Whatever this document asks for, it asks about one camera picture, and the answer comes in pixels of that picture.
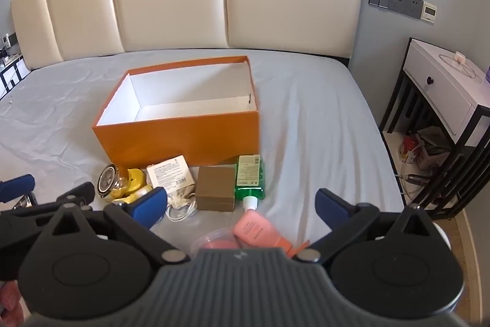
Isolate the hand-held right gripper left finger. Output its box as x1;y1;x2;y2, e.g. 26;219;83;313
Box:
34;187;191;267

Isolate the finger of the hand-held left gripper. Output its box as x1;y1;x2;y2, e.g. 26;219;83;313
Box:
0;174;36;204
38;182;96;210

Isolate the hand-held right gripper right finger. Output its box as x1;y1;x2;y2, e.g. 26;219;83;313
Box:
294;188;447;267

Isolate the white printed label card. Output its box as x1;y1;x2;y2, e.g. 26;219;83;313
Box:
146;154;192;190

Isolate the brown square box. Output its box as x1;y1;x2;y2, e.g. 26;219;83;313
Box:
195;165;237;213

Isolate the orange paper gift bag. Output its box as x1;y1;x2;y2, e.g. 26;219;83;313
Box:
91;55;261;169

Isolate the pink tube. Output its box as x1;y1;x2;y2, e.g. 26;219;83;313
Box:
232;210;311;259

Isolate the clear round pink container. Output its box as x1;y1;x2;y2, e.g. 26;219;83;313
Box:
187;229;246;259

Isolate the person's left hand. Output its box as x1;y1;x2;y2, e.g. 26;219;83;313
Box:
0;279;28;327

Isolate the cluttered carton under nightstand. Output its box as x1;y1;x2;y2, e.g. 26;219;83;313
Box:
398;128;453;171

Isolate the black white side table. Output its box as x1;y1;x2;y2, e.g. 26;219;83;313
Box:
0;32;32;98

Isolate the white black-framed nightstand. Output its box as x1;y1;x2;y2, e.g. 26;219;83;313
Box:
379;37;490;221

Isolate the clear hose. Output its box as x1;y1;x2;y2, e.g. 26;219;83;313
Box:
397;164;427;198

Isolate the thin wire ring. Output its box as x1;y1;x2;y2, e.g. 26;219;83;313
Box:
436;51;484;83

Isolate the grey wall switch panel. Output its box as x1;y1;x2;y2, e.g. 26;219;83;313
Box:
368;0;424;20

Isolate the white wall thermostat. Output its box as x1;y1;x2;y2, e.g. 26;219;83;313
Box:
420;1;439;23

